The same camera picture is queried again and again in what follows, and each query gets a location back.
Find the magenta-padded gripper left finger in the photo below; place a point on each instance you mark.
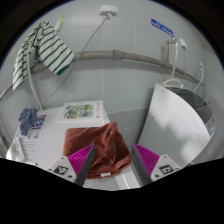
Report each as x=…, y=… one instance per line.
x=80, y=160

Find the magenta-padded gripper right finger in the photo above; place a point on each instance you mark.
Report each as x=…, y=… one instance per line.
x=146, y=160

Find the brown towel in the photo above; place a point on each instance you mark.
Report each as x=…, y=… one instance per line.
x=106, y=146

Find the white washing machine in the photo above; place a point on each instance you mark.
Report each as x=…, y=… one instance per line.
x=176, y=123

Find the small plant-picture booklet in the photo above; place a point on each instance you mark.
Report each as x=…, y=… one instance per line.
x=81, y=111

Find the colourful printed leaflet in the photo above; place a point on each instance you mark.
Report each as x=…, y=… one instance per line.
x=38, y=128

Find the grey-blue crumpled cloth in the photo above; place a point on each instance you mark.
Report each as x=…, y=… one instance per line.
x=27, y=120

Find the green white striped garment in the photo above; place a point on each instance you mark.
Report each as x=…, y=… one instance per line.
x=53, y=51

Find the green white bottle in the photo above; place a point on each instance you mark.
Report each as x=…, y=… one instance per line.
x=60, y=24

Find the grey wall pipe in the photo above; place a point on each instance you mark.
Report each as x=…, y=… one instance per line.
x=133, y=56

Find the metal wall faucet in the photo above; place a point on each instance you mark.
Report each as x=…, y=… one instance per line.
x=178, y=42

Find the blue wall sign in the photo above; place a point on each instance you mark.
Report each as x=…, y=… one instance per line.
x=162, y=27

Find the white wall socket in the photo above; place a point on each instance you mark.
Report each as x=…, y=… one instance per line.
x=108, y=10

